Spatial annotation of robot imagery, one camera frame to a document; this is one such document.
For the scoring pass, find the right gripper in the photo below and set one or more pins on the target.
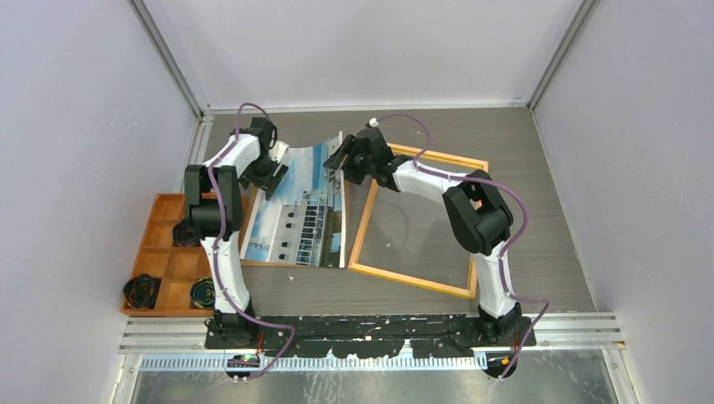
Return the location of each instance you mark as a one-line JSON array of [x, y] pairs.
[[350, 146]]

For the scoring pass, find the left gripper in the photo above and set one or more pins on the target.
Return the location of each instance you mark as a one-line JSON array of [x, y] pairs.
[[248, 177]]

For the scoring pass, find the building photo print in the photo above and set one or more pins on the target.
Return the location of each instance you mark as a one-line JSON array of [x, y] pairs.
[[306, 172]]

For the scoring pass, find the clear acrylic sheet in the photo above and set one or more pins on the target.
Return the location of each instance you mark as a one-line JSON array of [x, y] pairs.
[[409, 232]]

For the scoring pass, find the yellow wooden picture frame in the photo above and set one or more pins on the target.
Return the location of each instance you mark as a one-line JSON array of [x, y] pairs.
[[469, 292]]

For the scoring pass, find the brown backing board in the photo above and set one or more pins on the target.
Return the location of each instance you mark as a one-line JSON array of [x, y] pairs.
[[248, 212]]

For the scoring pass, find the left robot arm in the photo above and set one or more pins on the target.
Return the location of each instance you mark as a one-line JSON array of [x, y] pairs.
[[214, 212]]

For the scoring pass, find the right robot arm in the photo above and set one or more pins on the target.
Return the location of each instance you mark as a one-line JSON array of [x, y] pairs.
[[479, 217]]

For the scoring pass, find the black coil in tray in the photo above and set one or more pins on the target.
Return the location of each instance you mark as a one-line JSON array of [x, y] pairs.
[[183, 235]]

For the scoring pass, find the black yellow coil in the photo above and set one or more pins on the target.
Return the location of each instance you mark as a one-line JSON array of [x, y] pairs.
[[202, 294]]

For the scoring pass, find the orange compartment tray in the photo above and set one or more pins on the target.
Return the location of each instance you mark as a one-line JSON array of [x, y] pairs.
[[175, 268]]

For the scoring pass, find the black coil outside tray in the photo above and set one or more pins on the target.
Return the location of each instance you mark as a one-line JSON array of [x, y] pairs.
[[142, 291]]

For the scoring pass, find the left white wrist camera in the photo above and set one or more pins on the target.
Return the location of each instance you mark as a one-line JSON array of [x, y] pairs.
[[278, 151]]

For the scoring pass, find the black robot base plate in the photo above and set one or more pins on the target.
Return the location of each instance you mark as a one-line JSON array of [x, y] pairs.
[[368, 337]]

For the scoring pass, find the aluminium front rail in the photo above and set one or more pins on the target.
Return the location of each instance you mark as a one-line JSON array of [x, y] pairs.
[[177, 344]]

